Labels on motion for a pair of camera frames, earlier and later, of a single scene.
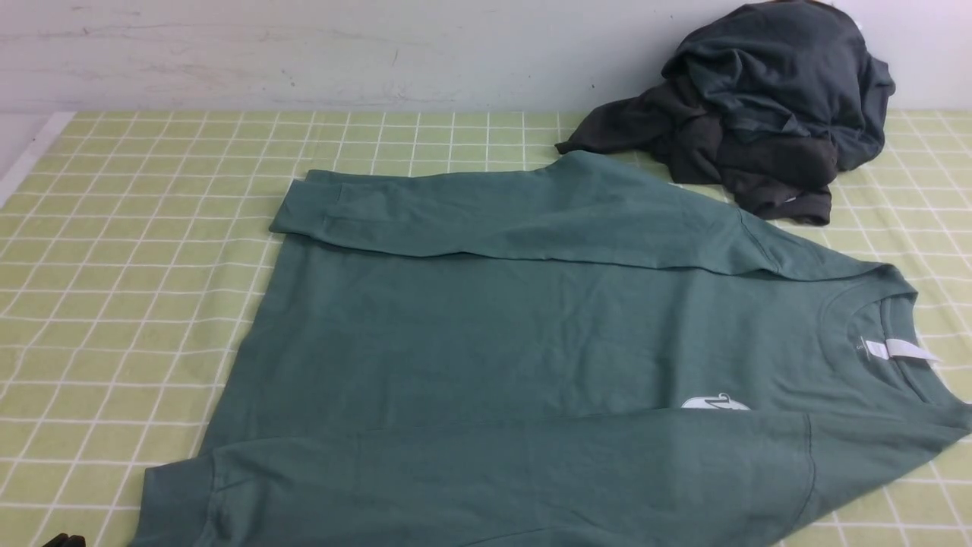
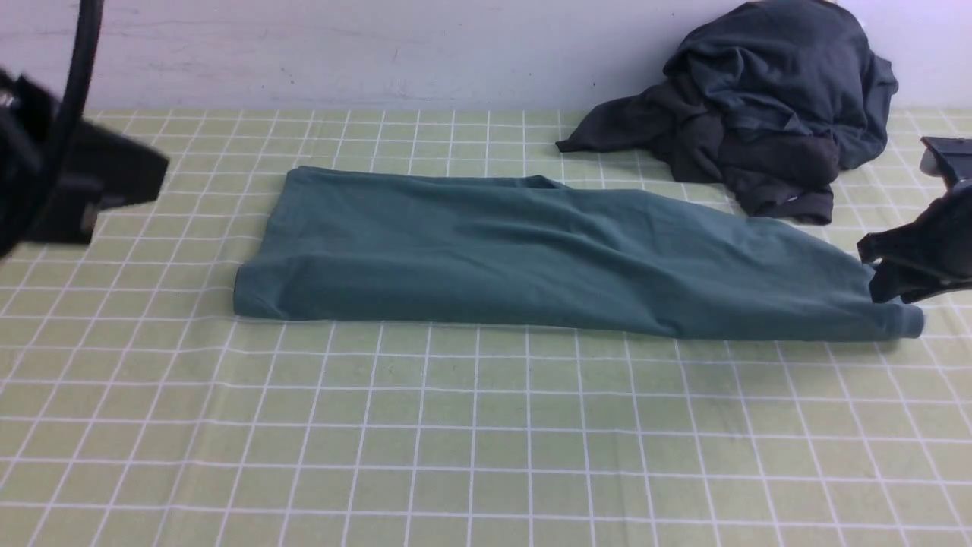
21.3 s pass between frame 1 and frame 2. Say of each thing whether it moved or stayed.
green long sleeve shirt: moved
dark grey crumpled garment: stayed
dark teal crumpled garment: stayed
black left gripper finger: moved
